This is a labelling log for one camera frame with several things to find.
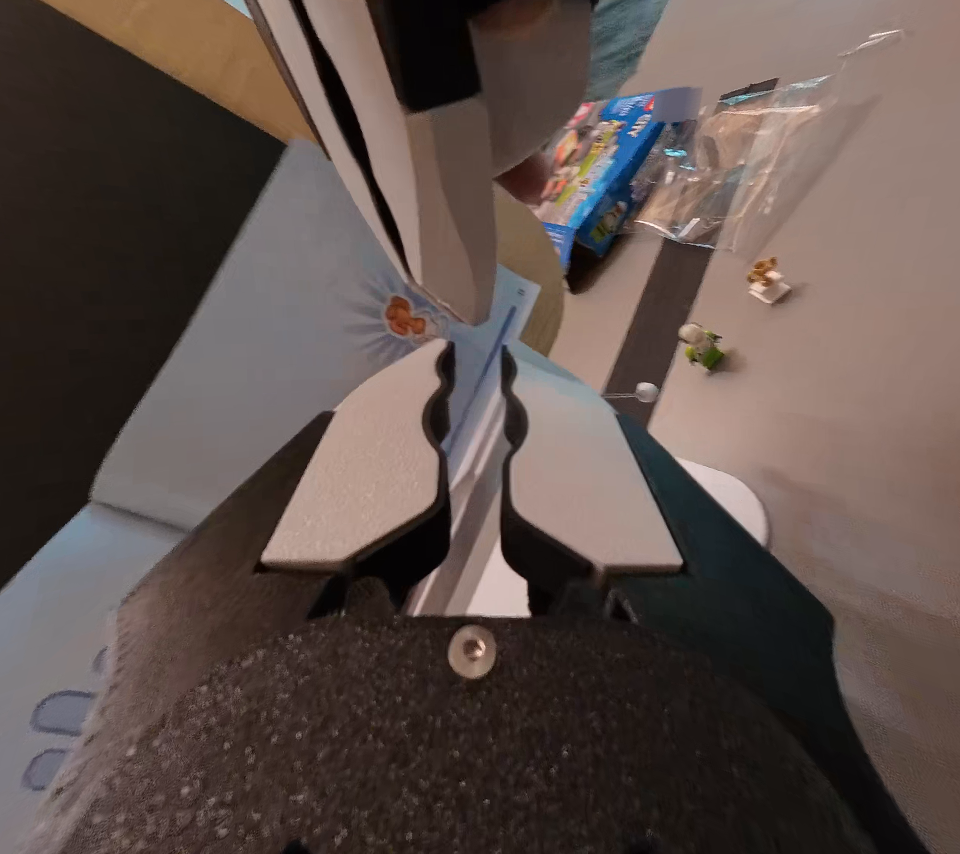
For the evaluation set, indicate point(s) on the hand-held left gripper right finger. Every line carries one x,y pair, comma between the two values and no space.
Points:
593,494

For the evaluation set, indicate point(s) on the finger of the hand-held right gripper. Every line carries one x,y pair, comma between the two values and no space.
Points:
300,59
450,209

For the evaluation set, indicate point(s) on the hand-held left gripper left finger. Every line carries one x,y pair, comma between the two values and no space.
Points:
353,494

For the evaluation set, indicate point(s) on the lego instruction booklet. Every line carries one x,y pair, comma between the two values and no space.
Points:
270,344

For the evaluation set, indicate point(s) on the lime green lego minifigure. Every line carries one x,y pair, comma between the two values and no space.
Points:
704,349

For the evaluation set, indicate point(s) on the small white lego piece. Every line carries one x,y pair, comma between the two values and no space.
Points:
773,293

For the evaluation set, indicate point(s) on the small gold lego piece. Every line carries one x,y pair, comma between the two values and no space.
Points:
764,269

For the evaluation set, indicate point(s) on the blue lego box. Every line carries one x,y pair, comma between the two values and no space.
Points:
608,172

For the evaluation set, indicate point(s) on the person's right hand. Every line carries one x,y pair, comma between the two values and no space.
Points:
525,176

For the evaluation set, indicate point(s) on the white book stand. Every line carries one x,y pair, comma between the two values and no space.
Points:
150,29

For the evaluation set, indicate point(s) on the clear plastic bag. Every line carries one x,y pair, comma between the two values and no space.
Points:
735,149

